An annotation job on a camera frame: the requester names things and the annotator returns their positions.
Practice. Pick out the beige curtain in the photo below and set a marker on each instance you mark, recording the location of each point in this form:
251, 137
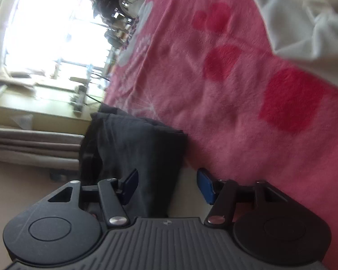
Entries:
31, 146

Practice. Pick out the wheelchair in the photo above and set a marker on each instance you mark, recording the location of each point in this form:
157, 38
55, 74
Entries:
112, 11

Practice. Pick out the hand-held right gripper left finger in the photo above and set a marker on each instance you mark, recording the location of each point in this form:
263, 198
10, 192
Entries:
131, 185

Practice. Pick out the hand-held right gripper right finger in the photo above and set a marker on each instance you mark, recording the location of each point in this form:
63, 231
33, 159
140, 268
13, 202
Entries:
205, 185

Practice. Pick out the white jacket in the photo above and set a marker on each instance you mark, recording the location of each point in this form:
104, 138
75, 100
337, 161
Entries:
298, 19

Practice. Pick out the pink floral blanket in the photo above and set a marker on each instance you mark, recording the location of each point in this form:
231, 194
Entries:
214, 104

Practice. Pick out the dark grey garment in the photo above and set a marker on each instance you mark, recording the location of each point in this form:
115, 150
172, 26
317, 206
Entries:
146, 152

